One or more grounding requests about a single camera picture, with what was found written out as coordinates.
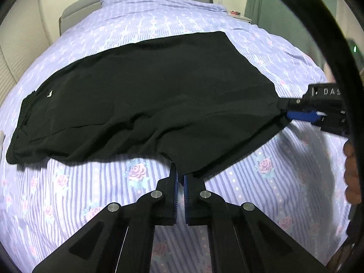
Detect black pants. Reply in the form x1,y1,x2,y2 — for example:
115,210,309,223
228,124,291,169
6,31,289,177

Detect right hand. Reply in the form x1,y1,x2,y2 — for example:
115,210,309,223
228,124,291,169
343,141,361,205

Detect black tracker with green light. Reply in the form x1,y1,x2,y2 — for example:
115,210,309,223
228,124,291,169
347,38,358,60

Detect purple floral bed sheet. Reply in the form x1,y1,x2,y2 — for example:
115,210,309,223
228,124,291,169
1,0,349,272

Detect green curtain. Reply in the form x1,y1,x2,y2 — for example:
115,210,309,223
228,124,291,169
244,0,324,66

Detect white nightstand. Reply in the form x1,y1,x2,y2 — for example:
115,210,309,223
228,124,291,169
228,10,252,23

